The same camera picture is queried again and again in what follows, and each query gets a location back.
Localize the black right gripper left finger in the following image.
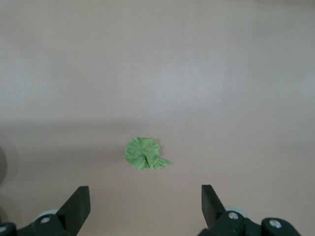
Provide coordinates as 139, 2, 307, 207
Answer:
0, 186, 91, 236

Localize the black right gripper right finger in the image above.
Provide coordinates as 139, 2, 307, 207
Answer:
198, 184, 300, 236

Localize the green lettuce leaf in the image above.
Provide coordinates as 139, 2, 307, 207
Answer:
124, 136, 172, 171

